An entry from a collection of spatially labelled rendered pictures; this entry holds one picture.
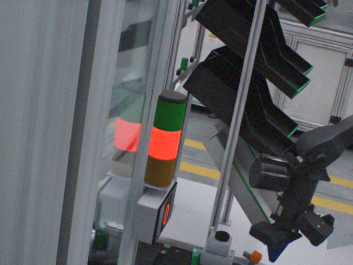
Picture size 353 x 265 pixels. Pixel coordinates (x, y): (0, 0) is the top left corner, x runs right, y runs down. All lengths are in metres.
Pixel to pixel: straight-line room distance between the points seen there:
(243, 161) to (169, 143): 0.61
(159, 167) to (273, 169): 0.25
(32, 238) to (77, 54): 0.05
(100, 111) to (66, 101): 0.03
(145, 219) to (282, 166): 0.30
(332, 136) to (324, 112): 4.18
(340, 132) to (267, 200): 0.47
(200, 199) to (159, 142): 0.98
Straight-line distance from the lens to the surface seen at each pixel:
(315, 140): 1.29
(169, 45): 1.09
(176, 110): 1.10
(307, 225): 1.32
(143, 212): 1.14
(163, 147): 1.12
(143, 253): 1.53
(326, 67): 5.38
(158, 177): 1.14
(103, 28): 0.18
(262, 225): 1.30
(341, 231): 4.16
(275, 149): 1.61
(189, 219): 1.95
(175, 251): 1.56
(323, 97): 5.43
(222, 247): 1.39
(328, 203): 4.49
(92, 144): 0.20
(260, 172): 1.27
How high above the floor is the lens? 1.74
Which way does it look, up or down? 20 degrees down
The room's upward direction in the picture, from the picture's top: 10 degrees clockwise
